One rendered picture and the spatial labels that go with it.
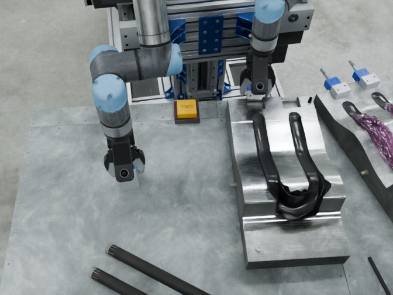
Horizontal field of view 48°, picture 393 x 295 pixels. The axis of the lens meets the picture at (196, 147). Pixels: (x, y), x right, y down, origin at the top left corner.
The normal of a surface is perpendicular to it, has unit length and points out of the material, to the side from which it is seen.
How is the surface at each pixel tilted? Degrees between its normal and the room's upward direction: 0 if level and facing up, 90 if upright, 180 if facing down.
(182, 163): 0
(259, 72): 31
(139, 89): 0
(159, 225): 0
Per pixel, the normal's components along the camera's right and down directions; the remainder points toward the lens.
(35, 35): 0.01, -0.55
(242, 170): -0.02, -0.88
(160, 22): 0.60, 0.32
